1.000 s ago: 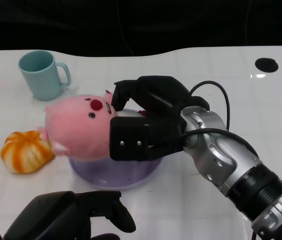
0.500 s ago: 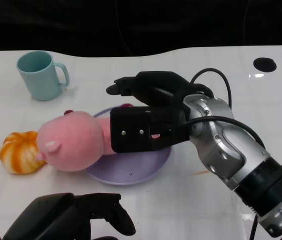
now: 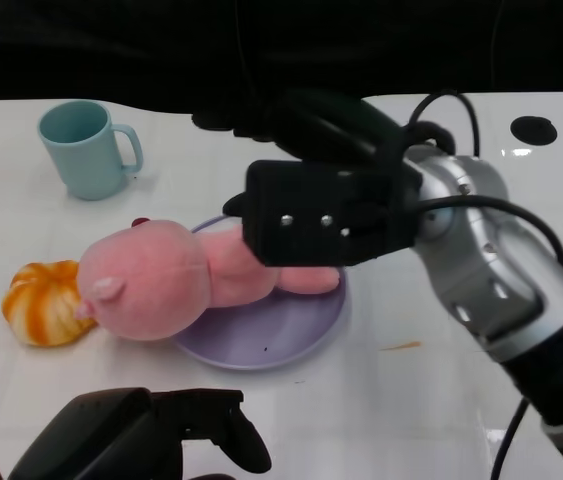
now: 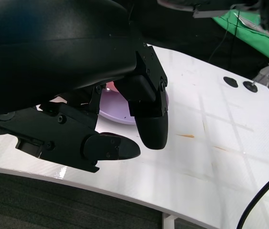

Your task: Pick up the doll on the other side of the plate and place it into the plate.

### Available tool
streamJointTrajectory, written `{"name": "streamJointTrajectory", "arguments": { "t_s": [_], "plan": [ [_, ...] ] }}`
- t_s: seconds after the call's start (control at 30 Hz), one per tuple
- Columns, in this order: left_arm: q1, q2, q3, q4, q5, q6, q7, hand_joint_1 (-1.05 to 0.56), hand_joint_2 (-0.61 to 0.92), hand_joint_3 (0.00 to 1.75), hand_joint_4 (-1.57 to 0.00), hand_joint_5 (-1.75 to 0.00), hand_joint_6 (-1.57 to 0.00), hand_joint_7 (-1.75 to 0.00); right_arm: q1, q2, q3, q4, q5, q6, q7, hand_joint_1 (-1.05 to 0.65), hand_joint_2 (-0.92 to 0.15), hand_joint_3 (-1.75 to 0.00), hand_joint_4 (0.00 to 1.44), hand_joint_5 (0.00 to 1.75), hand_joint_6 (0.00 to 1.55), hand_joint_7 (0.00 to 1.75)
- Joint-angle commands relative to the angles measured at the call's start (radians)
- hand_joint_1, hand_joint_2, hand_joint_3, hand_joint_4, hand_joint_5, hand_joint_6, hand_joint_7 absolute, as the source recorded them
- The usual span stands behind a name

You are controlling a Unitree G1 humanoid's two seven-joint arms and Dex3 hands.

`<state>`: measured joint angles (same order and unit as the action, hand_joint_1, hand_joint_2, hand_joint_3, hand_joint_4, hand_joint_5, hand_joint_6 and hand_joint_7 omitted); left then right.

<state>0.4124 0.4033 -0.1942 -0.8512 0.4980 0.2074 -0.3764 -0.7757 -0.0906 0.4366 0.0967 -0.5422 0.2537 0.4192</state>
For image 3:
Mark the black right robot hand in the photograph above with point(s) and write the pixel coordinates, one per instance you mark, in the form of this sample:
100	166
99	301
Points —
311	200

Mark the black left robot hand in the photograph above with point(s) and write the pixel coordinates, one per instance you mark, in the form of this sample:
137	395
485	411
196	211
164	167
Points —
111	435

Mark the pink plush doll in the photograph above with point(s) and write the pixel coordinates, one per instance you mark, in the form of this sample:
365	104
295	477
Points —
161	285

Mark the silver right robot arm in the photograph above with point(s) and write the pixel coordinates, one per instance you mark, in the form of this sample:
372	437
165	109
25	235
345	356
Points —
491	265

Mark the lilac plastic plate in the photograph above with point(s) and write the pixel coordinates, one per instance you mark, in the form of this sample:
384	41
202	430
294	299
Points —
281	330

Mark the orange white pumpkin toy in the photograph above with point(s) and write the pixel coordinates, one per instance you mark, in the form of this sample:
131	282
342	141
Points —
41	310

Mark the teal plastic mug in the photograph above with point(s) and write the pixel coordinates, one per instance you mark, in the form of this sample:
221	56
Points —
88	160

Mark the black round table grommet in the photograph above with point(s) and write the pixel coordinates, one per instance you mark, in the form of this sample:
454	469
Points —
533	130

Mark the black backdrop curtain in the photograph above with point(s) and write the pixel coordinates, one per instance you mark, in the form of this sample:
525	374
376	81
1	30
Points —
111	45

